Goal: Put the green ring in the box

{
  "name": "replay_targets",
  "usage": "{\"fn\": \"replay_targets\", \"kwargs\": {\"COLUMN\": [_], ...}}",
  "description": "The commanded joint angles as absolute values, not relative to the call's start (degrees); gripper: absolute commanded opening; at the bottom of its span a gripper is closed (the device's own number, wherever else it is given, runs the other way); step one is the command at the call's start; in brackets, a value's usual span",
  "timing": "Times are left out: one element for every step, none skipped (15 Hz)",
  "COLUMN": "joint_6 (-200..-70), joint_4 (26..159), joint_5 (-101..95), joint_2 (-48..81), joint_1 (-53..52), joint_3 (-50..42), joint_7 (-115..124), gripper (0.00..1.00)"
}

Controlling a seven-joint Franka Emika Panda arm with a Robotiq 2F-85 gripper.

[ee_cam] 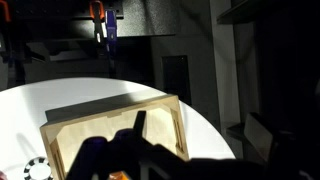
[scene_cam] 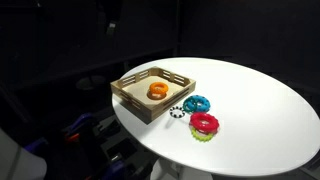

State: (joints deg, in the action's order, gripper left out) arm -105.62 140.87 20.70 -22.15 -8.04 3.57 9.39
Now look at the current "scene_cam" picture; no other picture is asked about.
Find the wooden slatted box tray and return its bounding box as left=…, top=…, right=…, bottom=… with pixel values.
left=110, top=66, right=197, bottom=126

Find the purple and orange clamp tool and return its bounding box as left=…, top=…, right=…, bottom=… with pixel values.
left=63, top=112, right=99, bottom=144

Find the white rounded chair back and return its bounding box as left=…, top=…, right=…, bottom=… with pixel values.
left=0, top=128, right=48, bottom=180

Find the orange ribbed ring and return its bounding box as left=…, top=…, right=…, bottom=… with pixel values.
left=146, top=81, right=170, bottom=101

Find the black and white striped ring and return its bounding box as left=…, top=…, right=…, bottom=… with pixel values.
left=169, top=105, right=186, bottom=119

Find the blue ring with dark dots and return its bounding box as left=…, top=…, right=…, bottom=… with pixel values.
left=185, top=94, right=212, bottom=114

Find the red ribbed ring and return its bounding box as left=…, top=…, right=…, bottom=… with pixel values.
left=189, top=112, right=221, bottom=135

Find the lime green knobbly ring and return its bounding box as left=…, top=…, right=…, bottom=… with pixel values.
left=190, top=126, right=214, bottom=143

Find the white table pedestal base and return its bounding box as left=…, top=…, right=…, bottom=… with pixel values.
left=149, top=156, right=214, bottom=180

